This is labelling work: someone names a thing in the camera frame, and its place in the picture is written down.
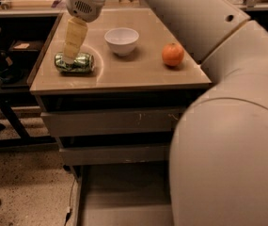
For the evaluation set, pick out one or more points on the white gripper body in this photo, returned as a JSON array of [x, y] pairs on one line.
[[84, 8]]

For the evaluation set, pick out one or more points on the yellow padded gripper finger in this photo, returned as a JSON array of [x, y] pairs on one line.
[[75, 35]]

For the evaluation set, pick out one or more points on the green soda can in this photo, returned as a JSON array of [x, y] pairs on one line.
[[84, 63]]

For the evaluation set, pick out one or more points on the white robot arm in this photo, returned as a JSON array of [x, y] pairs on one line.
[[218, 163]]

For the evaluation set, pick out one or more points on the grey drawer cabinet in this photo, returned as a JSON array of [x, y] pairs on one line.
[[138, 80]]

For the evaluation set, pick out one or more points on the top grey drawer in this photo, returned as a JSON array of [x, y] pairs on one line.
[[111, 121]]

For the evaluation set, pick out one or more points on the grey drawer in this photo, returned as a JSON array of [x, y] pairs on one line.
[[123, 195], [111, 121], [114, 154]]

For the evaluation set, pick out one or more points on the middle grey drawer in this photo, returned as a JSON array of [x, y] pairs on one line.
[[114, 154]]

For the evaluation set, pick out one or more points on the bottom grey drawer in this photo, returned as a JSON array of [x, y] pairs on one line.
[[123, 195]]

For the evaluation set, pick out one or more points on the white bowl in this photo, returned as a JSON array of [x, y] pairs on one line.
[[122, 40]]

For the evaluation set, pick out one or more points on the dark shelf with items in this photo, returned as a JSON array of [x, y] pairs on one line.
[[20, 59]]

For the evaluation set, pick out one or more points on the orange fruit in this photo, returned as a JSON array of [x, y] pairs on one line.
[[172, 54]]

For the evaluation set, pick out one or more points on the black desk frame leg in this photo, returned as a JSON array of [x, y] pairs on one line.
[[24, 138]]

